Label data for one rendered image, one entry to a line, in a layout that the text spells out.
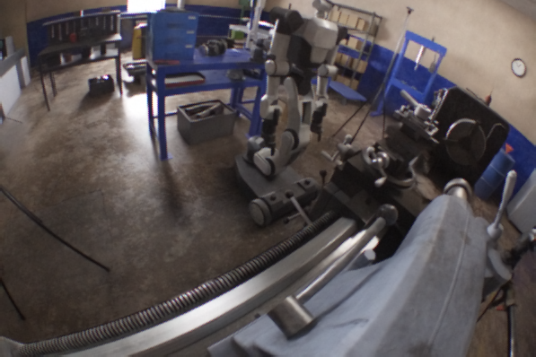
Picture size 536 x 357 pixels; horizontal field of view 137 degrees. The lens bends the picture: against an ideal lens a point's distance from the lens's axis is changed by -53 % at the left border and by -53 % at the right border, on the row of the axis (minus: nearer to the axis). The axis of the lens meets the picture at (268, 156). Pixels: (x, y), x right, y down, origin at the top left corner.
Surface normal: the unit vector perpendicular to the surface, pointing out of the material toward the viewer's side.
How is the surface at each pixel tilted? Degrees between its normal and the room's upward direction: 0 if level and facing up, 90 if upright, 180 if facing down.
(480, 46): 90
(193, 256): 0
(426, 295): 0
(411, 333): 0
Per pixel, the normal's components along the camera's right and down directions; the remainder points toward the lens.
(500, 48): -0.77, 0.24
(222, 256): 0.21, -0.78
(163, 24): 0.61, 0.57
